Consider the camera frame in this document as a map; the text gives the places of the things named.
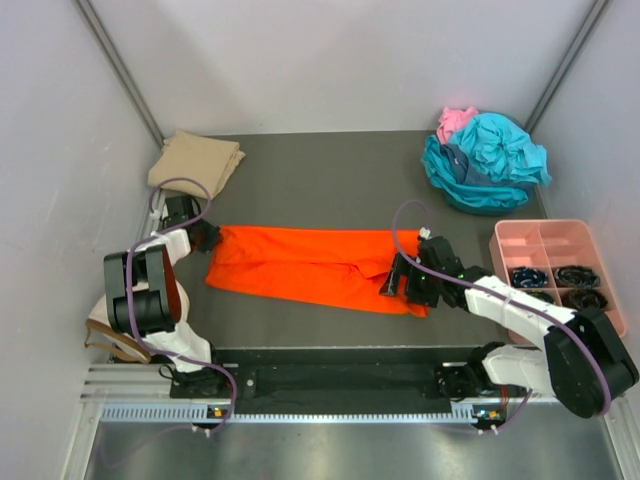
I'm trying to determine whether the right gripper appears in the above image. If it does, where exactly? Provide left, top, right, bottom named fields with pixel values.
left=380, top=253, right=442, bottom=309

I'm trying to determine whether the orange t shirt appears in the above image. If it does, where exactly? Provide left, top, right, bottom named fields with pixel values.
left=205, top=226, right=429, bottom=318

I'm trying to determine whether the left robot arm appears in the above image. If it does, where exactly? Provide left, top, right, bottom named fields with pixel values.
left=102, top=195, right=228, bottom=399

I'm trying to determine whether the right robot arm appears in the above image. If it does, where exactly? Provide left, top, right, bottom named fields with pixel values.
left=380, top=234, right=639, bottom=418

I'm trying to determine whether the folded beige t shirt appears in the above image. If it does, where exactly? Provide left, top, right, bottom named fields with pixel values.
left=147, top=130, right=246, bottom=199

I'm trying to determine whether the turquoise t shirt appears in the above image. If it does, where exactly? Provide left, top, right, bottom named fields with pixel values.
left=421, top=112, right=553, bottom=207

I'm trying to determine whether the pink t shirt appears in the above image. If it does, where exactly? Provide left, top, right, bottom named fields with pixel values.
left=436, top=107, right=479, bottom=144

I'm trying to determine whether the pink divided tray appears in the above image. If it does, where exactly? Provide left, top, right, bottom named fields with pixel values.
left=489, top=219, right=627, bottom=337

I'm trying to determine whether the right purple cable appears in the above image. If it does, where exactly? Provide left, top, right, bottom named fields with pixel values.
left=391, top=199, right=614, bottom=434

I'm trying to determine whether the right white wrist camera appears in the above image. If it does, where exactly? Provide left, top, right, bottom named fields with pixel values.
left=418, top=227, right=434, bottom=241

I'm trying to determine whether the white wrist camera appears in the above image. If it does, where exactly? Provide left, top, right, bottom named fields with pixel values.
left=418, top=227, right=434, bottom=241
left=149, top=204, right=169, bottom=221

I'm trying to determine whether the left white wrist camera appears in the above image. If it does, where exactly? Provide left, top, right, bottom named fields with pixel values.
left=149, top=204, right=169, bottom=221

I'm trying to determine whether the blue patterned hair tie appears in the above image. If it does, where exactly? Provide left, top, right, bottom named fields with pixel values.
left=510, top=266, right=550, bottom=288

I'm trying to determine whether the aluminium frame rail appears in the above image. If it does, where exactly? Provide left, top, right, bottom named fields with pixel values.
left=79, top=363, right=626, bottom=401

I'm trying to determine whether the black hair tie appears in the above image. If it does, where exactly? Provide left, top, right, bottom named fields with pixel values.
left=555, top=264, right=601, bottom=288

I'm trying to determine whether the dark hair tie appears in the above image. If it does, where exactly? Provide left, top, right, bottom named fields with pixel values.
left=563, top=288, right=611, bottom=311

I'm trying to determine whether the grey slotted cable duct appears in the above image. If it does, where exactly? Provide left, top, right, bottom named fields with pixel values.
left=100, top=403, right=505, bottom=426

